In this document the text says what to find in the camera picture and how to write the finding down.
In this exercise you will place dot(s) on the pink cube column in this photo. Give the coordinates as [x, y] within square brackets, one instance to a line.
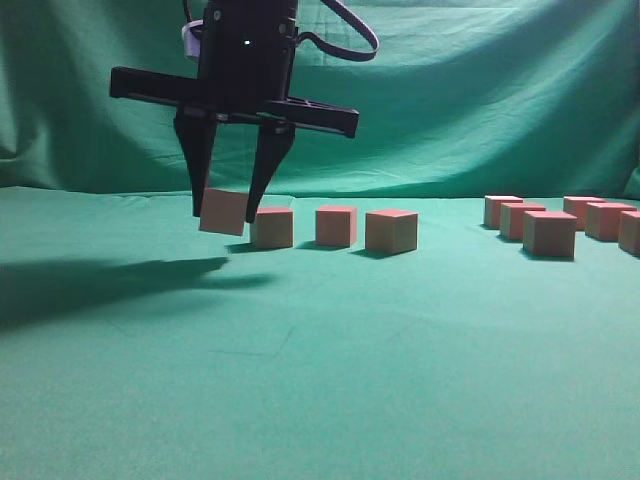
[512, 218]
[492, 208]
[603, 219]
[223, 212]
[549, 234]
[629, 232]
[273, 228]
[577, 206]

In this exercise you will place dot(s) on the green cloth backdrop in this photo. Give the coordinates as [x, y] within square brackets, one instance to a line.
[135, 346]

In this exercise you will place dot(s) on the pink cube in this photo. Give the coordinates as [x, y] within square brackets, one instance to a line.
[391, 231]
[336, 226]

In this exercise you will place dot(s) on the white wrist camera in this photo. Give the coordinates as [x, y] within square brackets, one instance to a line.
[191, 36]

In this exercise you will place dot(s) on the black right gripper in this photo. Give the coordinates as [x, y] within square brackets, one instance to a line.
[245, 63]

